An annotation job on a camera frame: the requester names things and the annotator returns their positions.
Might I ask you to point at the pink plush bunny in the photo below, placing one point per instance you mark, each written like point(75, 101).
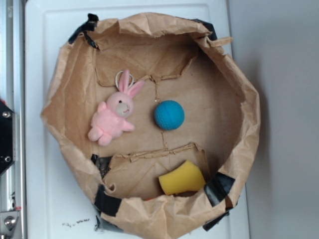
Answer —
point(110, 119)

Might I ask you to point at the blue golf ball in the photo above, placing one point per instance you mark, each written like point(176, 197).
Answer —
point(169, 115)

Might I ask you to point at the black mounting bracket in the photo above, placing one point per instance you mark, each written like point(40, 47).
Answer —
point(6, 137)

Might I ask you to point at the yellow sponge piece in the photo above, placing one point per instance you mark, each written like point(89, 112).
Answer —
point(187, 177)

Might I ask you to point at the brown paper bag bin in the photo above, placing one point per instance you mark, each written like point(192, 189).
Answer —
point(179, 60)

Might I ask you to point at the aluminium frame rail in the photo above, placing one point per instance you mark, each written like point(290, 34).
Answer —
point(12, 182)

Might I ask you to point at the white plastic tray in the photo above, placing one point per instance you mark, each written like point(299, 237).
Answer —
point(56, 206)

